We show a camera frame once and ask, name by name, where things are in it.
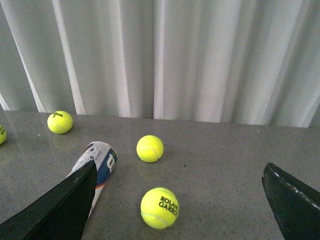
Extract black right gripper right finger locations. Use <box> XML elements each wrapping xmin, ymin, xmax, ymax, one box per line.
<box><xmin>261</xmin><ymin>162</ymin><xmax>320</xmax><ymax>240</ymax></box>

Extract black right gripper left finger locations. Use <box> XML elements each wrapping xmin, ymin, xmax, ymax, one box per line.
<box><xmin>0</xmin><ymin>160</ymin><xmax>97</xmax><ymax>240</ymax></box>

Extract Wilson tennis ball can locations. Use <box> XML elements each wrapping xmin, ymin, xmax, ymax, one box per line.
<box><xmin>67</xmin><ymin>141</ymin><xmax>117</xmax><ymax>216</ymax></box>

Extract Wilson 3 far tennis ball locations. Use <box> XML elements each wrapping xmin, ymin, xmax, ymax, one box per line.
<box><xmin>47</xmin><ymin>111</ymin><xmax>73</xmax><ymax>134</ymax></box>

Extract Roland Garros tennis ball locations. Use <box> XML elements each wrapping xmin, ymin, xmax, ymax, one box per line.
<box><xmin>140</xmin><ymin>187</ymin><xmax>180</xmax><ymax>230</ymax></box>

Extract yellow tennis ball centre left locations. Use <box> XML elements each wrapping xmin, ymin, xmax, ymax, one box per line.
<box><xmin>0</xmin><ymin>125</ymin><xmax>7</xmax><ymax>145</ymax></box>

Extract plain yellow tennis ball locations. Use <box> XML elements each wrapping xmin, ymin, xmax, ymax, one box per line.
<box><xmin>136</xmin><ymin>135</ymin><xmax>164</xmax><ymax>163</ymax></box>

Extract white pleated curtain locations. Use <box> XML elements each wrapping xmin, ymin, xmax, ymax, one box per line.
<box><xmin>0</xmin><ymin>0</ymin><xmax>320</xmax><ymax>128</ymax></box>

